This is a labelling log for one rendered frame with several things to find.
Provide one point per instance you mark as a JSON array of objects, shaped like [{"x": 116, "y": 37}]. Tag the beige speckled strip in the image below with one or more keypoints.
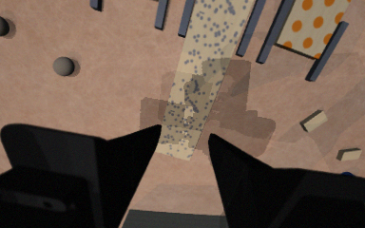
[{"x": 213, "y": 32}]

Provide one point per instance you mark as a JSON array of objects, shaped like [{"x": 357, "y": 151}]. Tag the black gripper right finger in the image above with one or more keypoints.
[{"x": 256, "y": 195}]

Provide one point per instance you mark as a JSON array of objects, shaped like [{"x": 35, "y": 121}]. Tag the beige rectangular block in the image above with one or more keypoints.
[
  {"x": 314, "y": 120},
  {"x": 348, "y": 154}
]

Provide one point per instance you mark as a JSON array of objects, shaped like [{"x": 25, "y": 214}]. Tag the beige strip with orange polka dots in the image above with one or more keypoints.
[{"x": 309, "y": 24}]

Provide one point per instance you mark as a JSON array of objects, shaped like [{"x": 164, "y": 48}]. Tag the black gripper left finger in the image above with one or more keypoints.
[{"x": 113, "y": 168}]

